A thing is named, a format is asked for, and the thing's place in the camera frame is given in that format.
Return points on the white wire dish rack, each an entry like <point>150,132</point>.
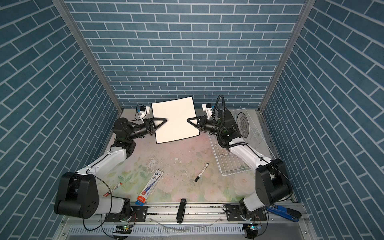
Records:
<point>245,158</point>

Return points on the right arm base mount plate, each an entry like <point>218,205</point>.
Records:
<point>236,213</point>

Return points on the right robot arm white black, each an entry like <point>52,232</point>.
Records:
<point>272,182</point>

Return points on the black white marker pen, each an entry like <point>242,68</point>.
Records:
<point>201,172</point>

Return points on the white slotted cable duct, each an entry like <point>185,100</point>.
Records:
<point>156,230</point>

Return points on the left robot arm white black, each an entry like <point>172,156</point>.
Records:
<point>78,195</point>

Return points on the right green circuit board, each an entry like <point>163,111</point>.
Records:
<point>252,229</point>

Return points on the green circuit board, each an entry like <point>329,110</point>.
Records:
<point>122,230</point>
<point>252,229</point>

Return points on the round clear glass plate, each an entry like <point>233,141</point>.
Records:
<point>244,125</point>

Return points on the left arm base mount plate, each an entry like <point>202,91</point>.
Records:
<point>140,212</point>

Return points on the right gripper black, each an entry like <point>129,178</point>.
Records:
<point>203,124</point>

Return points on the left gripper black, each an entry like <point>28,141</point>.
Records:
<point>149,126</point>

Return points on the blue black crimping tool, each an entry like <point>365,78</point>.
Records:
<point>286,213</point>

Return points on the black remote control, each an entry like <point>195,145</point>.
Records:
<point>181,211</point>

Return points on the red marker pen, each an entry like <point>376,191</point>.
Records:
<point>112,190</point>

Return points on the aluminium rail frame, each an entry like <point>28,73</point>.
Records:
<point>274,228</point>

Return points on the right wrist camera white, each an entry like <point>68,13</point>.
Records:
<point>207,108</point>

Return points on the left green circuit board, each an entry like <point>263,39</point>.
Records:
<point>122,230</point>

